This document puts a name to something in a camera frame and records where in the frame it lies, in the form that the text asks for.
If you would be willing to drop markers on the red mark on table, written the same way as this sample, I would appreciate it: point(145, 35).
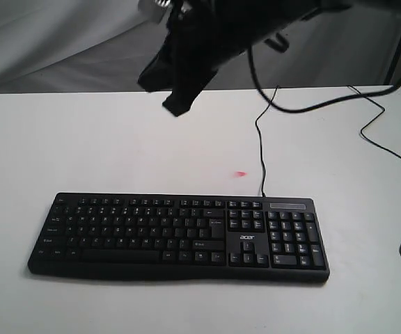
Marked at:
point(239, 174)

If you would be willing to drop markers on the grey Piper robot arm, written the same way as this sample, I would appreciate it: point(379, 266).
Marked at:
point(285, 13)

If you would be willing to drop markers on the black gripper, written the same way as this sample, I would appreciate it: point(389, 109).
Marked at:
point(202, 36)

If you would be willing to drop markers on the black acer keyboard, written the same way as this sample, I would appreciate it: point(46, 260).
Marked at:
point(112, 236)

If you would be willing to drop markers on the black tripod stand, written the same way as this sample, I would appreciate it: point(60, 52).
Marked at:
point(400, 52)

